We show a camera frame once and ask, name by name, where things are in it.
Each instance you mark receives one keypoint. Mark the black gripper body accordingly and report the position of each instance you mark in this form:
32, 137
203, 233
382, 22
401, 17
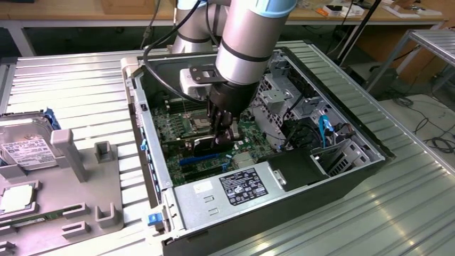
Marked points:
232, 96

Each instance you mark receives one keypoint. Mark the black short expansion slot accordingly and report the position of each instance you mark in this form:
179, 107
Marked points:
188, 168

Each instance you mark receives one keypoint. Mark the thin locking lever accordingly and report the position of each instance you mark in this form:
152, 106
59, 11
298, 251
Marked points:
184, 109

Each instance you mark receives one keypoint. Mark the silver CPU chip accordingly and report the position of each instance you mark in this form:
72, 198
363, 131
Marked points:
14, 198

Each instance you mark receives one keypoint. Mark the flat white box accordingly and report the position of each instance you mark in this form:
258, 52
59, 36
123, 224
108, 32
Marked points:
402, 10

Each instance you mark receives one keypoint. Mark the blue case latch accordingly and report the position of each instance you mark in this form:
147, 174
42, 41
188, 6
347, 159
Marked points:
152, 219

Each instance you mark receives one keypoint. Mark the blue plastic disk bracket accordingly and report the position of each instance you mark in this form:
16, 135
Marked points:
54, 120

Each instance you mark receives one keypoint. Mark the black long expansion slot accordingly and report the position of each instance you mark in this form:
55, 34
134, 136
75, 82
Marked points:
203, 174

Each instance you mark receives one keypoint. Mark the silver hard disk drive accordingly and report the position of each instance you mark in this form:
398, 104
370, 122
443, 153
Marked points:
22, 149

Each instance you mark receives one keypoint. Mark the blue card retainer strip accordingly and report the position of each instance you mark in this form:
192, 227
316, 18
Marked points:
142, 145

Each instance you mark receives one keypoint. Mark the black open PC case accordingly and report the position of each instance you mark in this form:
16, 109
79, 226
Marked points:
266, 226

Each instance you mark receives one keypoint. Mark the silver metal drive cage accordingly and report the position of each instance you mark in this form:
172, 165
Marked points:
280, 98

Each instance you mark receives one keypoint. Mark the aluminium frame table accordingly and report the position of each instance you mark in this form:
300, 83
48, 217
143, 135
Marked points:
434, 45

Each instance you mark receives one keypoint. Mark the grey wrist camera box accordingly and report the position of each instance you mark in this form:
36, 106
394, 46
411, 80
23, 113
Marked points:
188, 80

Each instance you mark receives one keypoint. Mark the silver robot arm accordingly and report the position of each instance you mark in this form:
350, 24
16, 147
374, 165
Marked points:
244, 40

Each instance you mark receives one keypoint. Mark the silver slatted disk bay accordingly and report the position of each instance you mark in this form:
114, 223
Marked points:
341, 160

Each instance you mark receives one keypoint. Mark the silver power supply unit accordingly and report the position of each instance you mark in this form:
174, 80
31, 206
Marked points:
196, 204

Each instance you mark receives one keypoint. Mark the black low-profile graphics card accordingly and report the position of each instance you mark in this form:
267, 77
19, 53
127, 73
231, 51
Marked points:
204, 148

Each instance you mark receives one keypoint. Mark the small white box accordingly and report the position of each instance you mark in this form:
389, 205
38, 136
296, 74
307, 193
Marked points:
354, 11

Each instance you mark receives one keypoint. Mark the orange white box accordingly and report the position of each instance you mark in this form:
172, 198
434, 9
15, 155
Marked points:
323, 11

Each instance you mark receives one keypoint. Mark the silver chipset heatsink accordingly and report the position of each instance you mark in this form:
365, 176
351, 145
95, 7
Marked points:
243, 159

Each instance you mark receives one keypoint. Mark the green motherboard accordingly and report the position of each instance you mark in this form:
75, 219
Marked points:
248, 136

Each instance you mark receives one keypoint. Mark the black plastic air duct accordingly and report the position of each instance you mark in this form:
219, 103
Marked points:
295, 168

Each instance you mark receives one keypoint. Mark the black tripod pole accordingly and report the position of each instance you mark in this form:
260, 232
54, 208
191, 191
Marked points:
359, 26

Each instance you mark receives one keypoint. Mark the black floor box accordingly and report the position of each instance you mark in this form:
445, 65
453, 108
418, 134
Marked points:
371, 80

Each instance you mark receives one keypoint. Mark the green loose RAM stick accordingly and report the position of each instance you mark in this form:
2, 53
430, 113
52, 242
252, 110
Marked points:
35, 219

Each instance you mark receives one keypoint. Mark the CPU socket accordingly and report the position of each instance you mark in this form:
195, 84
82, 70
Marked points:
199, 122

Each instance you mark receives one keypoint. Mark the grey plastic parts rack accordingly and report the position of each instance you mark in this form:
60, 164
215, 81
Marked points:
54, 202

